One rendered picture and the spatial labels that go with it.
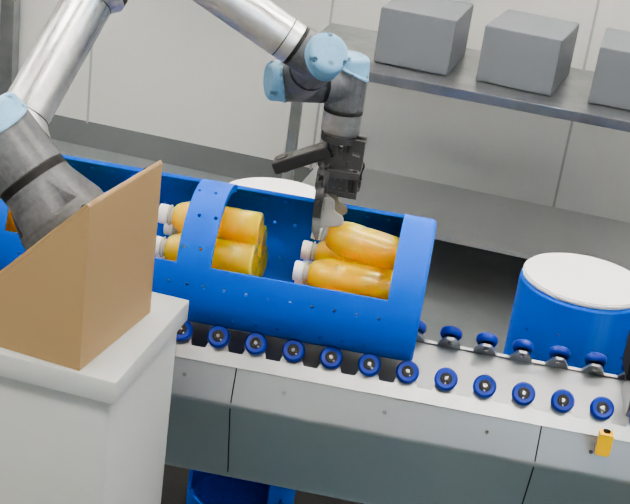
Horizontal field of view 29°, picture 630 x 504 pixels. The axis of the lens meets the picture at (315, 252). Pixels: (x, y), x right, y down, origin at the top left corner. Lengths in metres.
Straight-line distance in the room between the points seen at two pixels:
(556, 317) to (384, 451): 0.50
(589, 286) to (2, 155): 1.37
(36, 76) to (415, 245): 0.75
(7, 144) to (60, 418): 0.43
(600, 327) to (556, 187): 3.04
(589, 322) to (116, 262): 1.16
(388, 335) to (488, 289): 2.93
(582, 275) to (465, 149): 2.94
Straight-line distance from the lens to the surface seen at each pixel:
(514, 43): 4.79
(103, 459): 1.96
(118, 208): 1.86
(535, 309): 2.71
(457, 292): 5.15
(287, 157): 2.34
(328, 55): 2.11
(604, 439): 2.38
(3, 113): 1.95
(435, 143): 5.71
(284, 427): 2.46
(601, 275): 2.83
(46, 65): 2.14
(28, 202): 1.93
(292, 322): 2.35
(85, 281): 1.82
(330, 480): 2.56
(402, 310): 2.29
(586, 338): 2.70
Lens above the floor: 2.08
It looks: 23 degrees down
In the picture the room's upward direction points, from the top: 8 degrees clockwise
